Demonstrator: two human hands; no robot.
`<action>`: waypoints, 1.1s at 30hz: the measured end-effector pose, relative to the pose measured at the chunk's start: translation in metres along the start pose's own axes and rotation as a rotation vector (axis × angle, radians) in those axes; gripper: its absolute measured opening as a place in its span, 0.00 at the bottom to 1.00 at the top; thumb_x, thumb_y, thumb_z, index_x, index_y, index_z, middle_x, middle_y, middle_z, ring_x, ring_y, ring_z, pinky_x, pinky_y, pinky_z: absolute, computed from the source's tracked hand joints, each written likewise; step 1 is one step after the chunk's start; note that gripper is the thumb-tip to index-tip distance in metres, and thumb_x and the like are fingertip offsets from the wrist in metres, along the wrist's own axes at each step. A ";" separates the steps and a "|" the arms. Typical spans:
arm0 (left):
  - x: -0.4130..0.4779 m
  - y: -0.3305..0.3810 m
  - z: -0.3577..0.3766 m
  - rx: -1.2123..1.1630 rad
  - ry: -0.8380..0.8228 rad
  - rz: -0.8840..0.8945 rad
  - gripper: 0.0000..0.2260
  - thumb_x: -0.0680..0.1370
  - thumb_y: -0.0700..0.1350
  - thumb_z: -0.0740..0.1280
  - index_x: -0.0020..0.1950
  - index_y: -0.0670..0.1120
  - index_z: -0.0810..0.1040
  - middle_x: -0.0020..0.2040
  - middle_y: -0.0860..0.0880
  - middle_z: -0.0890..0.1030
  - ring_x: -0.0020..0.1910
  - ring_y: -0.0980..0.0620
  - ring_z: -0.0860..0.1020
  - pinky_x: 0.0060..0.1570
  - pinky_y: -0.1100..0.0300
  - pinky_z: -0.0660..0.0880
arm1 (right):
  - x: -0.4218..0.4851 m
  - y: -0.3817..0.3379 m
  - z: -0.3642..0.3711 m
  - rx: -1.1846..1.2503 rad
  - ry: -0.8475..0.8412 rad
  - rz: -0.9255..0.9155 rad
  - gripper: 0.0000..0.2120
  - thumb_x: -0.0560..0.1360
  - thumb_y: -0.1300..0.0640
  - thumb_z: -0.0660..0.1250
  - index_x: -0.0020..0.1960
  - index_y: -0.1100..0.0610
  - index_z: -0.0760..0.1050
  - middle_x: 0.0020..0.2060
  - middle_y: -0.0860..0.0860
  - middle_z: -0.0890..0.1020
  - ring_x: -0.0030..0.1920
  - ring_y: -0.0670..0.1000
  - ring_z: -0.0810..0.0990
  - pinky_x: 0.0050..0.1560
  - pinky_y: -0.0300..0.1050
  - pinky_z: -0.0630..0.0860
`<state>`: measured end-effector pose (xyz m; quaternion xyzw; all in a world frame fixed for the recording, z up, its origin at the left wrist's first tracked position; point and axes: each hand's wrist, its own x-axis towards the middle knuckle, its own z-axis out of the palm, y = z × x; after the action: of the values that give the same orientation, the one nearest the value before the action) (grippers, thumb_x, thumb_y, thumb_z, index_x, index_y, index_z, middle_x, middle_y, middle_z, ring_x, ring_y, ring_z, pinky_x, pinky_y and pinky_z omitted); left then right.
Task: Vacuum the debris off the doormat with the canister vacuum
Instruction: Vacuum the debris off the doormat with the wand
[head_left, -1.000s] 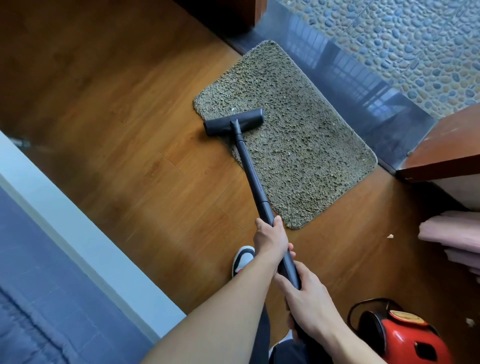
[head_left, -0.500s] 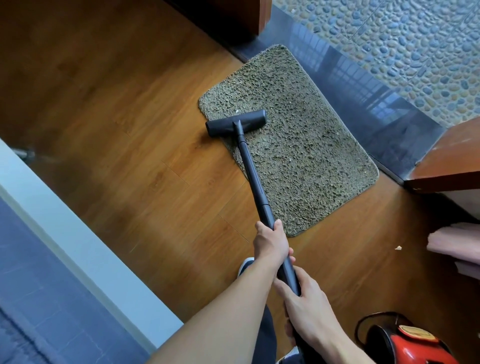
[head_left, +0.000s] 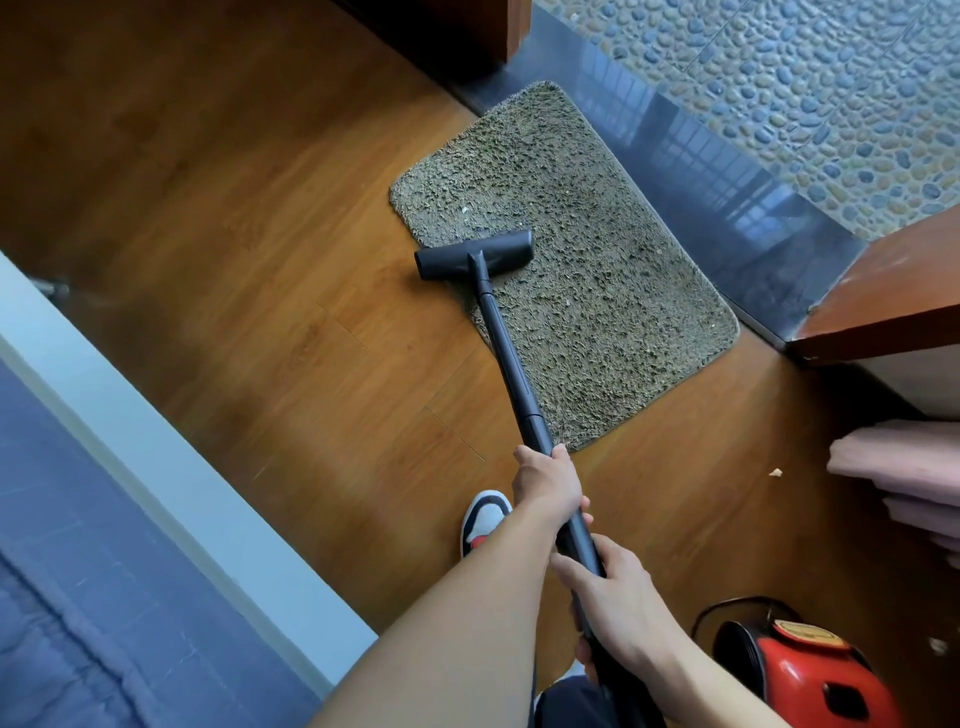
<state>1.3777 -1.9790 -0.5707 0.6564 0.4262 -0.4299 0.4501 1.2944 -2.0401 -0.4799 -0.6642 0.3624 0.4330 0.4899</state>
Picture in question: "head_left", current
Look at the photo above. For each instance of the person's left hand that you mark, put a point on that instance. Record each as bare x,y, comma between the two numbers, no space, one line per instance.
546,484

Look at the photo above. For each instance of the person's right hand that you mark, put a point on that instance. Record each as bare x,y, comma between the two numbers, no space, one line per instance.
630,615

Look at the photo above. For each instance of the person's left fingers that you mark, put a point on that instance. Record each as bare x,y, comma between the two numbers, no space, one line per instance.
544,454

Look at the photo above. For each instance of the person's right thumb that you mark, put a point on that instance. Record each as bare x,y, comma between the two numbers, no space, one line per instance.
574,571

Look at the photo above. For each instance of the black vacuum wand with floor head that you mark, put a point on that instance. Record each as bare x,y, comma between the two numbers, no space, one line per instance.
510,360

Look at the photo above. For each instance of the person's right forearm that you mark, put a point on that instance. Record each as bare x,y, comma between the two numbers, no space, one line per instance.
712,697

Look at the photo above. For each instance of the person's left forearm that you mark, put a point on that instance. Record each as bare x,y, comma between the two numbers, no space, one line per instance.
450,637

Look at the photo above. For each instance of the white black red sneaker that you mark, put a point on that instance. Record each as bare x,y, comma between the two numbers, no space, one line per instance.
484,521

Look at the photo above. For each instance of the person's dark trouser leg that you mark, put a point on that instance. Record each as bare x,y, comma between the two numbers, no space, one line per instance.
574,709

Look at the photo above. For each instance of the shaggy grey-green door mat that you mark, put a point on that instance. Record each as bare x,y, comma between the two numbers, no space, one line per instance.
600,262

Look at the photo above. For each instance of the red canister vacuum cleaner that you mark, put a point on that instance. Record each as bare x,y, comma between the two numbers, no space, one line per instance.
795,679

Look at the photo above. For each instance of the dark polished stone threshold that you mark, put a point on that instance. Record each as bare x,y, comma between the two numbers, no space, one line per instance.
712,195

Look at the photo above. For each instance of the large pink folded towel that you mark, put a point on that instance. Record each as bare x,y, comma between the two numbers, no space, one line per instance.
900,461

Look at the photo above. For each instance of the small pink folded towel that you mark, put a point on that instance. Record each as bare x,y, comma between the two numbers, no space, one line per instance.
926,517

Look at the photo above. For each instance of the brown wooden door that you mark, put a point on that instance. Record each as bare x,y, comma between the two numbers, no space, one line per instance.
885,300

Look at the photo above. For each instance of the blue bed sheet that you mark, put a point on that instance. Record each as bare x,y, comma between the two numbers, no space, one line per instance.
97,600

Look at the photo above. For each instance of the metal bed leg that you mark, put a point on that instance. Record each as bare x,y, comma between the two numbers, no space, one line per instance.
49,287

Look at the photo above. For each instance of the white bed frame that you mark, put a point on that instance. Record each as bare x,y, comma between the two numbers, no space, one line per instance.
187,487

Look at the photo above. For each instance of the brown wooden door frame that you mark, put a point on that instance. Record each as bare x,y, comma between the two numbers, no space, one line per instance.
465,22

